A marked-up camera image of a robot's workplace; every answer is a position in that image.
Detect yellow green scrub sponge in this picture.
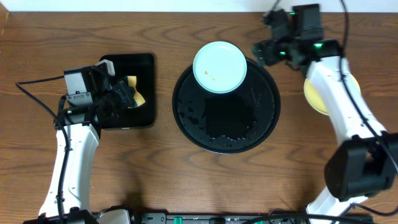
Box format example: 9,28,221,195
123,76,146,109

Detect light blue plate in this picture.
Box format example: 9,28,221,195
193,41,248,94

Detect yellow plate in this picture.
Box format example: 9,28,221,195
304,72,364,118

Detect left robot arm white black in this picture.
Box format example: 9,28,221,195
34,63,146,223

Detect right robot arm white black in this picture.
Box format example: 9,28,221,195
252,39,397,223

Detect black rectangular tray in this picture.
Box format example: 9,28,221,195
100,53,155,129

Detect black round tray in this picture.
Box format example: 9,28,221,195
172,58,280,154

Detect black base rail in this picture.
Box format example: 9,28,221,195
93,212,374,224

